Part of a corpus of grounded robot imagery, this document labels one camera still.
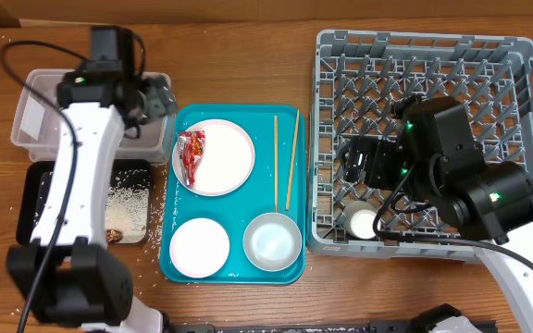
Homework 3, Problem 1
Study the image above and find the wooden chopstick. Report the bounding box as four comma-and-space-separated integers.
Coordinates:
274, 115, 279, 213
285, 109, 300, 211

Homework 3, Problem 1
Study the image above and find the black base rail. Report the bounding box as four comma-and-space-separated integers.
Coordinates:
164, 318, 499, 333

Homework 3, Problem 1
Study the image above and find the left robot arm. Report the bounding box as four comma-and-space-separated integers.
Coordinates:
6, 25, 178, 332

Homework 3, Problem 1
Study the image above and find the teal serving tray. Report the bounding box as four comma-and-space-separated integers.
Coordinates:
159, 104, 306, 284

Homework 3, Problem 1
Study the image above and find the white round plate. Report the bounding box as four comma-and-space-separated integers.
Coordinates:
187, 119, 255, 196

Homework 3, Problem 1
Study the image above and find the pink bowl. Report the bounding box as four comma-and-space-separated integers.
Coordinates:
169, 217, 230, 278

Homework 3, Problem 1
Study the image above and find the grey dishwasher rack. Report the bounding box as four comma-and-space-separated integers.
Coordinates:
306, 30, 533, 263

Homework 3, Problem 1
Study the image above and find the grey bowl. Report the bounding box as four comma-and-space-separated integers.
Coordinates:
242, 213, 303, 272

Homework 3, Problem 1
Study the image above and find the white paper cup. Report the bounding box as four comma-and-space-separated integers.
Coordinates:
341, 201, 377, 240

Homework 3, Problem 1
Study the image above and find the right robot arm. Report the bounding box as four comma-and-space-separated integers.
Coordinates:
340, 96, 533, 332

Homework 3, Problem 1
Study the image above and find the red snack wrapper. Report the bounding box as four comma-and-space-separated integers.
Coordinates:
177, 130, 205, 188

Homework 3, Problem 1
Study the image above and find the right wooden chopstick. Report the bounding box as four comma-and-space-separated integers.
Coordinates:
285, 109, 300, 211

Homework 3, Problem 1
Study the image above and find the clear plastic storage bin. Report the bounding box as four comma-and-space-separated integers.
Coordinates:
10, 68, 174, 164

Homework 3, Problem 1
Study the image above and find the left wooden chopstick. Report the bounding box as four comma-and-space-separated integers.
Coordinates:
274, 115, 279, 213

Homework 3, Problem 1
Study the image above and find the black plastic tray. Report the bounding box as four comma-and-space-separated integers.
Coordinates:
16, 159, 152, 245

